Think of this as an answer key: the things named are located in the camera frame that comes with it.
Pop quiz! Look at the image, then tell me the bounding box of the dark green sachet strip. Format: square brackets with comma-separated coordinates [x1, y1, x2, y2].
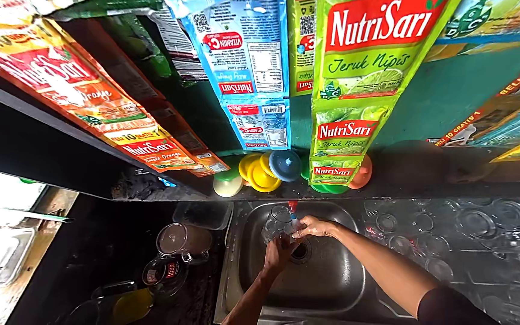
[43, 0, 213, 87]

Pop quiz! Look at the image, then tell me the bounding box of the glass mug with milky residue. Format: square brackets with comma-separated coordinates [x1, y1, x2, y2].
[156, 222, 213, 265]

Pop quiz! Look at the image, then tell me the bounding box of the black shelf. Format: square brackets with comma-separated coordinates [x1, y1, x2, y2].
[109, 140, 520, 202]

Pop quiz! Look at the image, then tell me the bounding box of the row of colourful plastic lids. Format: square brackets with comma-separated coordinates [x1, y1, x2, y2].
[212, 149, 373, 198]

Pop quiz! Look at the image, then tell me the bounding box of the brown sachet strip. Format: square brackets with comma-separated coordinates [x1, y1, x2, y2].
[425, 54, 520, 148]

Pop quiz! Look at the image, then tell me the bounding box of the glass with red label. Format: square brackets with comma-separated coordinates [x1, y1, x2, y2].
[142, 254, 190, 297]

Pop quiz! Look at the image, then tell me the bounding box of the lime green sachet strip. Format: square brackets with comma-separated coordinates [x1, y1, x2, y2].
[309, 0, 461, 187]

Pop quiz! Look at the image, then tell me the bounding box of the person's right forearm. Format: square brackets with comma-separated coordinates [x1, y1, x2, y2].
[330, 221, 501, 325]

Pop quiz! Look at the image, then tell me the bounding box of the green tube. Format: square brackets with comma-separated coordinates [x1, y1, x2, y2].
[0, 207, 75, 224]

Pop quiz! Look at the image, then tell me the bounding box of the glass mug with yellow contents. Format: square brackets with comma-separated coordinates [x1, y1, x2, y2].
[63, 280, 155, 325]

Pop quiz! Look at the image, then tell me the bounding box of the clear drinking glass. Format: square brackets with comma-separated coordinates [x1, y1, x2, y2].
[262, 205, 293, 245]

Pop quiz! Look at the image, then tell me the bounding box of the yellow-green sachet strip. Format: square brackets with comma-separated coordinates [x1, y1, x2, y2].
[424, 0, 520, 63]

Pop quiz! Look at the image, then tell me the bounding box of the light blue sachet strip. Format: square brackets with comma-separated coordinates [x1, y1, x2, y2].
[165, 0, 292, 151]

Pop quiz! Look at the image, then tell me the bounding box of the white translucent plastic tray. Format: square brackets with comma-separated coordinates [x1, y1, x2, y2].
[0, 227, 36, 286]

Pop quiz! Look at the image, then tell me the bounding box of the stainless steel sink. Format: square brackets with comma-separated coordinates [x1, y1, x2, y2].
[214, 199, 520, 325]

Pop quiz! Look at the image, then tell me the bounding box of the wooden ledge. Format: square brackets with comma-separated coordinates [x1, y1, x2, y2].
[0, 167, 80, 325]

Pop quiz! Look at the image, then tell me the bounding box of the clear rectangular plastic container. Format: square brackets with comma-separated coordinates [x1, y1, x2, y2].
[172, 201, 234, 231]

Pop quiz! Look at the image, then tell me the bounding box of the person's left hand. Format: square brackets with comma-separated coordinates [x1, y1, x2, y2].
[264, 234, 303, 274]

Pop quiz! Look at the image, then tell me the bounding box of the dark orange sachet strip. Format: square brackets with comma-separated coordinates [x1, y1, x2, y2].
[49, 17, 230, 178]

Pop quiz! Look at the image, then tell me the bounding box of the narrow green sachet strip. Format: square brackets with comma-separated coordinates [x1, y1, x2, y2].
[288, 0, 317, 97]

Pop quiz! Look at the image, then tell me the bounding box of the group of upturned glasses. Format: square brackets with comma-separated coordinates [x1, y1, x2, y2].
[363, 199, 520, 325]

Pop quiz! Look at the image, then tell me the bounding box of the person's left forearm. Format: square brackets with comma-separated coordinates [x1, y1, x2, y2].
[221, 265, 281, 325]

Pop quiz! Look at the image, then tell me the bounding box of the person's right hand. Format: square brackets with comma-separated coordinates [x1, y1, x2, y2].
[292, 215, 340, 239]

